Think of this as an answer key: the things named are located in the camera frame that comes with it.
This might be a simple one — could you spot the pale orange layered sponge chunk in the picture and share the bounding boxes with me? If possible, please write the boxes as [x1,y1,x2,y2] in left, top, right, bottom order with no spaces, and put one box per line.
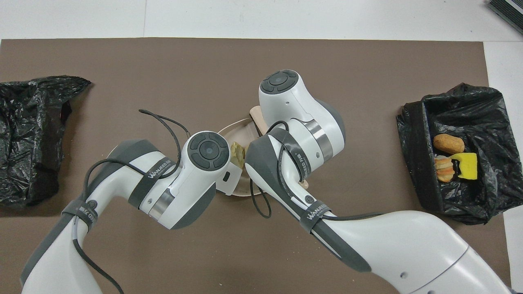
[434,155,455,183]

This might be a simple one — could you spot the beige plastic dustpan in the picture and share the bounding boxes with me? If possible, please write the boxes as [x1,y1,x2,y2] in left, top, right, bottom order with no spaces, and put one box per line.
[216,118,266,198]

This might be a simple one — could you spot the black plastic bin bag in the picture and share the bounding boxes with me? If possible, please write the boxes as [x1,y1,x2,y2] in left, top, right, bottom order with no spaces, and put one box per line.
[0,76,92,209]
[396,83,523,225]

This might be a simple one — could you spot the beige hand brush black bristles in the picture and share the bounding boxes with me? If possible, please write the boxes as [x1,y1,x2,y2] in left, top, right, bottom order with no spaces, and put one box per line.
[249,105,310,189]

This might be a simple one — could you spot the dark ribbed metal object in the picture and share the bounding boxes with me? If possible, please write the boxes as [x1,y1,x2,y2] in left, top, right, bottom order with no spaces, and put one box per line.
[486,0,523,35]

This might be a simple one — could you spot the notched yellow sponge piece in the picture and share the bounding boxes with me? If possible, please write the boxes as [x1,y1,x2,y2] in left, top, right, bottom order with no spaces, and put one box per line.
[449,152,478,180]

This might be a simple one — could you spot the brown sponge chunk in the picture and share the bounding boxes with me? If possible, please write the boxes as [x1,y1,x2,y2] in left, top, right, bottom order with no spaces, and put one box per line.
[433,134,465,155]

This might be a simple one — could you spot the brown table mat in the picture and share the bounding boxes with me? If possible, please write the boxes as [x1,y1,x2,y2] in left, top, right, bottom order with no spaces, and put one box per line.
[0,38,513,294]

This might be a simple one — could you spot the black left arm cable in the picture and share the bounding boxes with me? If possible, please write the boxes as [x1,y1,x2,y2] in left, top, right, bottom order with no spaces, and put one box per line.
[72,108,192,294]

